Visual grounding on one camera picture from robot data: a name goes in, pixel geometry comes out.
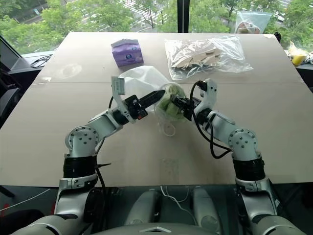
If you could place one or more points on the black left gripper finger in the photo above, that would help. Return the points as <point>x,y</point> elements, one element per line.
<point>154,95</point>
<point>152,102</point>

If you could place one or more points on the clear zip bag with items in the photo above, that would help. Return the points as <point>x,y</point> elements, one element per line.
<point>252,23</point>

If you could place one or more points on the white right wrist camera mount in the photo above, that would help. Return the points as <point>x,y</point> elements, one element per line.
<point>209,95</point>

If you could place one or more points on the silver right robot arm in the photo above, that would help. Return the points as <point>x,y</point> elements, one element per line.
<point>244,143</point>

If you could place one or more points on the grey rounded robot leg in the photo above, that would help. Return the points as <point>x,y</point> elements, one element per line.
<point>144,205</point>
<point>205,208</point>

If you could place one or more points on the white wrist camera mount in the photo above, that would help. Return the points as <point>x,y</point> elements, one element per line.
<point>119,98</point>
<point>209,95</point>

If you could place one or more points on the black angled panel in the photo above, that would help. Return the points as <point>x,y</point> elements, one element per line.
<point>11,57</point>

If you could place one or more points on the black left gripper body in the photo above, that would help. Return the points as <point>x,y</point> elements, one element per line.
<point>137,109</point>

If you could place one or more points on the purple tissue pack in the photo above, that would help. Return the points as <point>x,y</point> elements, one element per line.
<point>127,52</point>

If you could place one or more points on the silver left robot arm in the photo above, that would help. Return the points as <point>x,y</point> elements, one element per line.
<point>83,142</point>

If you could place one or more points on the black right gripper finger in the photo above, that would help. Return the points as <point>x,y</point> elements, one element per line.
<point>178,100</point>
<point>178,107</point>

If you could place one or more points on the clear bag of cardboard pieces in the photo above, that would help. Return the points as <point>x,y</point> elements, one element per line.
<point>205,57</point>

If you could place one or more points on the green towel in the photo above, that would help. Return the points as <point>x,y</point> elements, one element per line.
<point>171,110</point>

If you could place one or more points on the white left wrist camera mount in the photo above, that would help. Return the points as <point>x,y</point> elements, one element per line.
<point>119,98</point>

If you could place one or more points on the silver robot torso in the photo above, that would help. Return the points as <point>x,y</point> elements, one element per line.
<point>156,228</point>

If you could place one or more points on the black window frame post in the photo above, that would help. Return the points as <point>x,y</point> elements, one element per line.
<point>183,16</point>

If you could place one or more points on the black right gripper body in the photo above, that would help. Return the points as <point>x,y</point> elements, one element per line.
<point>188,109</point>

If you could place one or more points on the yellow round object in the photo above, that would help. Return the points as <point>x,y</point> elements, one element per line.
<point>298,60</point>

